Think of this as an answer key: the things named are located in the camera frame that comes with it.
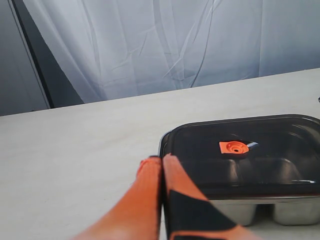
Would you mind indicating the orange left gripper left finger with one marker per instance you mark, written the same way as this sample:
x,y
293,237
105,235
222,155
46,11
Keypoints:
x,y
137,215

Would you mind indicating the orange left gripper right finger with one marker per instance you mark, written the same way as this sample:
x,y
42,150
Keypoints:
x,y
189,215

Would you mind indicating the steel lunch box tray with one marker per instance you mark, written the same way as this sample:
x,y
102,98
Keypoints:
x,y
285,210

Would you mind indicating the dark transparent lunch box lid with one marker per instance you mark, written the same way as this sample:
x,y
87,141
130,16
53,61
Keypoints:
x,y
277,155

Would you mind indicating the white backdrop curtain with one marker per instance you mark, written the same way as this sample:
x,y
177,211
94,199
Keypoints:
x,y
111,49

